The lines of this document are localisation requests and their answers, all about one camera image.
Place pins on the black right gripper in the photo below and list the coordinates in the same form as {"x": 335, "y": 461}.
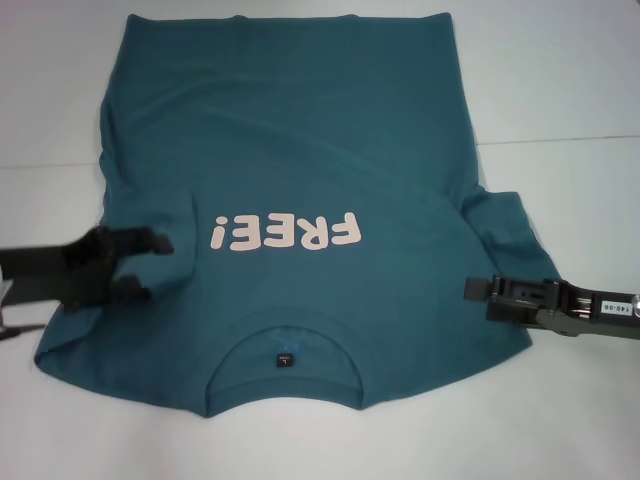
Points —
{"x": 590, "y": 327}

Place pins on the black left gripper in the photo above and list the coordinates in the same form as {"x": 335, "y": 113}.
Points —
{"x": 85, "y": 265}

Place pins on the teal blue FREE t-shirt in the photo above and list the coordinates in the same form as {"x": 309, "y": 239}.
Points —
{"x": 280, "y": 150}

